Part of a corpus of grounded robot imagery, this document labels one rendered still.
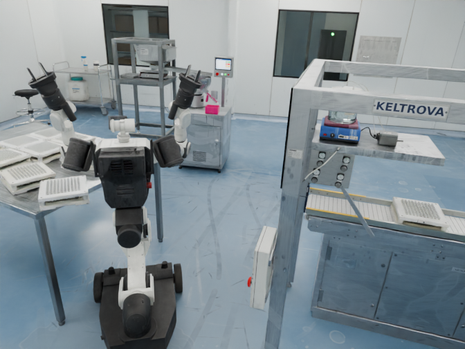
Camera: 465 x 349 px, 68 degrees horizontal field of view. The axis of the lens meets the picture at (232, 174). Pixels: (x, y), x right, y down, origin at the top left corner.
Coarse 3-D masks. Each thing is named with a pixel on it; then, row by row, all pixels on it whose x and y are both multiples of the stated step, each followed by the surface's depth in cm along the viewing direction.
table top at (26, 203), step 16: (16, 128) 309; (32, 128) 311; (48, 128) 313; (96, 144) 280; (0, 176) 219; (64, 176) 223; (0, 192) 200; (32, 192) 202; (16, 208) 186; (32, 208) 185
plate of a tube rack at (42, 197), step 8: (80, 176) 207; (40, 184) 195; (56, 184) 196; (80, 184) 197; (40, 192) 187; (48, 192) 187; (56, 192) 188; (72, 192) 188; (80, 192) 189; (40, 200) 180; (48, 200) 182
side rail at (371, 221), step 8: (328, 216) 193; (336, 216) 192; (344, 216) 190; (376, 224) 187; (384, 224) 186; (392, 224) 184; (400, 224) 183; (416, 232) 182; (424, 232) 181; (432, 232) 180; (440, 232) 179; (448, 232) 178; (464, 240) 177
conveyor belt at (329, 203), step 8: (312, 200) 212; (320, 200) 212; (328, 200) 213; (336, 200) 213; (344, 200) 214; (320, 208) 203; (328, 208) 203; (336, 208) 204; (344, 208) 204; (352, 208) 204; (360, 208) 205; (368, 208) 205; (376, 208) 206; (384, 208) 206; (304, 216) 199; (320, 216) 196; (368, 216) 197; (376, 216) 197; (384, 216) 198; (392, 216) 198; (448, 216) 201; (368, 224) 190; (456, 224) 193; (464, 224) 193; (456, 232) 185; (464, 232) 186
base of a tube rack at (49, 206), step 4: (64, 200) 189; (68, 200) 189; (72, 200) 189; (76, 200) 190; (80, 200) 190; (84, 200) 190; (88, 200) 191; (48, 204) 184; (52, 204) 184; (56, 204) 185; (60, 204) 186; (64, 204) 186; (68, 204) 187; (72, 204) 190; (76, 204) 189; (80, 204) 190; (40, 208) 182; (44, 208) 183; (48, 208) 184; (52, 208) 184
